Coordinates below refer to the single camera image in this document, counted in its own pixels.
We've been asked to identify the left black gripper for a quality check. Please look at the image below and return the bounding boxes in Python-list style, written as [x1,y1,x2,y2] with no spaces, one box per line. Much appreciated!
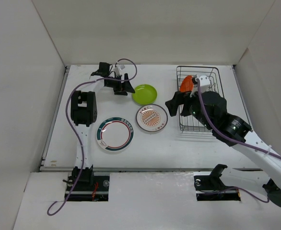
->
[105,73,134,95]

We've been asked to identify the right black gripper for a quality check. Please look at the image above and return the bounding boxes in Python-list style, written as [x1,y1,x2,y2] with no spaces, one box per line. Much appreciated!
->
[165,86,213,130]

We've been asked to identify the green plastic plate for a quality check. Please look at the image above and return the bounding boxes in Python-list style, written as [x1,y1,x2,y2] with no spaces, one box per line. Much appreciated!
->
[132,84,158,105]

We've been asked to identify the orange plastic plate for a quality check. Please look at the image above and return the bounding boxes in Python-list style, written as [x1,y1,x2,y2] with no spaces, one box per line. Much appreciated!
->
[179,75,194,92]

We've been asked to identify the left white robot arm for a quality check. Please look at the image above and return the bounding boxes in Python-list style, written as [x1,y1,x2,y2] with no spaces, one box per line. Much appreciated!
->
[65,61,135,190]

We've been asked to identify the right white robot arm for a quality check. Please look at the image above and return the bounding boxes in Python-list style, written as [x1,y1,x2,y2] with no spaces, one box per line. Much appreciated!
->
[165,91,281,207]

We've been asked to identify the white plate orange sunburst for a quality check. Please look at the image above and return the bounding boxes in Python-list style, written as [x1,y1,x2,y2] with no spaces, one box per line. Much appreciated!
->
[136,104,168,133]

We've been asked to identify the white plate teal rim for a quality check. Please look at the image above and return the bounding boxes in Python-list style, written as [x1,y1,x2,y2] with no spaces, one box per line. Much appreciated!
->
[96,117,134,152]

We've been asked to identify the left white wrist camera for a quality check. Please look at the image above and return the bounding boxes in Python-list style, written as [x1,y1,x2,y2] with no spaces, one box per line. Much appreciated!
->
[114,65,125,78]

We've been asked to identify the dark wire dish rack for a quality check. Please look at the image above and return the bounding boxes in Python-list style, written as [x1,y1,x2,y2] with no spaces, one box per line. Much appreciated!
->
[176,65,224,133]

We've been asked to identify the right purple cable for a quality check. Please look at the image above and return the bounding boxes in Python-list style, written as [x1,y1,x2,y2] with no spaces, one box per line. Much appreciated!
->
[197,81,281,204]

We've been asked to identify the purple cable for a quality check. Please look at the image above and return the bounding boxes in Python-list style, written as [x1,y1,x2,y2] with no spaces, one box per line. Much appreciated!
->
[197,81,281,204]
[47,58,138,216]

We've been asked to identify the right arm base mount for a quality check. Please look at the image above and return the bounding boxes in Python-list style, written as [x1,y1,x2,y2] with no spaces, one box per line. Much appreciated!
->
[194,174,241,201]

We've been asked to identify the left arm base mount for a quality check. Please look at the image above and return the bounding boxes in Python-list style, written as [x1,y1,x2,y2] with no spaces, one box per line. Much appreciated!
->
[68,175,110,202]

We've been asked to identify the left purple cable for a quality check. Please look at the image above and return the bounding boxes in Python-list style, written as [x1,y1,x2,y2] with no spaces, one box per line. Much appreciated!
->
[47,58,138,216]

